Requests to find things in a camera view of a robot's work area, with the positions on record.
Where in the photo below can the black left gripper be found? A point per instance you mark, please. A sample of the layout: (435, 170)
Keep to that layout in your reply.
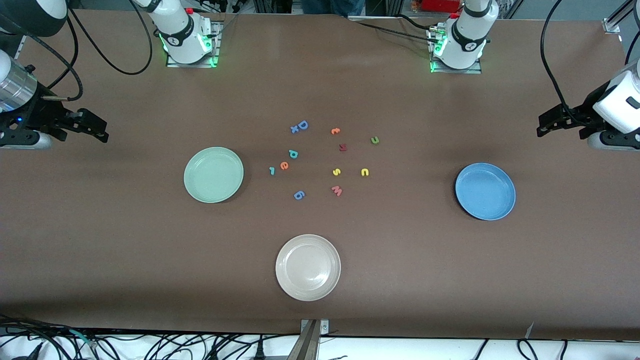
(580, 117)

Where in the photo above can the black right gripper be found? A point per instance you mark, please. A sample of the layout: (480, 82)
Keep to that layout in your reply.
(40, 111)

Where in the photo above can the blue plate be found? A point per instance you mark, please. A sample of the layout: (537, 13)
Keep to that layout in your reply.
(485, 191)

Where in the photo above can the light green plate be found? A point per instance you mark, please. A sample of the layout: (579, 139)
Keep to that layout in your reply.
(213, 175)

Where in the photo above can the red object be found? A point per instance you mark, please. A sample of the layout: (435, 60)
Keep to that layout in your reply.
(442, 5)

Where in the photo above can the white tape scrap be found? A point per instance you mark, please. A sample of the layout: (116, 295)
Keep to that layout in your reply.
(529, 331)

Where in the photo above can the teal foam letter d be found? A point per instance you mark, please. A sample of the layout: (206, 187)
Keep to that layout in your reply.
(291, 155)

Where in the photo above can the blue foam letter D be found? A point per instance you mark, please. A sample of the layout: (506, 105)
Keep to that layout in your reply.
(299, 125)

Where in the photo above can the blue foam letter g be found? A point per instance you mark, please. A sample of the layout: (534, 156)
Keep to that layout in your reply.
(296, 194)

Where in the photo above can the pink foam letter w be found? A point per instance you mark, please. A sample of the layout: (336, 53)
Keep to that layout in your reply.
(336, 190)

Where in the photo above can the person in blue jeans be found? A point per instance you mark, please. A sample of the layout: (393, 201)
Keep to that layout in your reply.
(332, 6)

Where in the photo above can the beige plate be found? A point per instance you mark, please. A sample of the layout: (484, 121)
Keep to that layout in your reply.
(308, 267)

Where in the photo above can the aluminium frame profile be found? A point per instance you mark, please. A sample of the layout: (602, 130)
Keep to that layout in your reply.
(21, 47)

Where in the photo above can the aluminium frame corner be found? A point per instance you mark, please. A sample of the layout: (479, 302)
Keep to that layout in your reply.
(612, 25)

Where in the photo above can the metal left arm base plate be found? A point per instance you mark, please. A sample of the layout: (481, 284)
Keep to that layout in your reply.
(475, 71)

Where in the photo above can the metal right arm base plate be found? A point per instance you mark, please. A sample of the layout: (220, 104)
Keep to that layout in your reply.
(216, 45)

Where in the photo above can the metal table bracket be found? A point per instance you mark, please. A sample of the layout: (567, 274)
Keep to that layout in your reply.
(310, 345)

